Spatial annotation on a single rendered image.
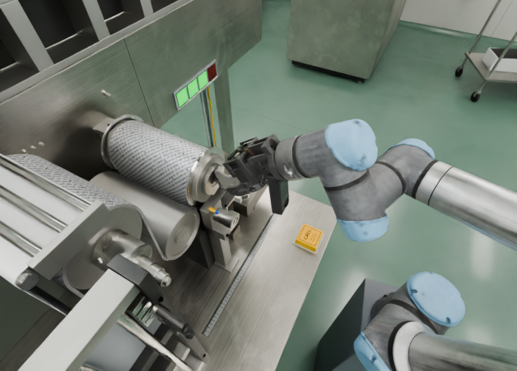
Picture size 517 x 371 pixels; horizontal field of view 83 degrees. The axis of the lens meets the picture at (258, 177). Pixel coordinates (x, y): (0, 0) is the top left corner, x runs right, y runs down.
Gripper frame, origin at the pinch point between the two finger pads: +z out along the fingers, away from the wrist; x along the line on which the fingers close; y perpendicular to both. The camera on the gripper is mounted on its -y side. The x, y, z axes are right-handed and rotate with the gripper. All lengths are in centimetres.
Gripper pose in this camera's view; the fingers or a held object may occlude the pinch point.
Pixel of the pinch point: (227, 183)
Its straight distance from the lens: 68.1
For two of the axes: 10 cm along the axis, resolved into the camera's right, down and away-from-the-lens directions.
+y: -5.7, -7.3, -3.9
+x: -4.6, 6.7, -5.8
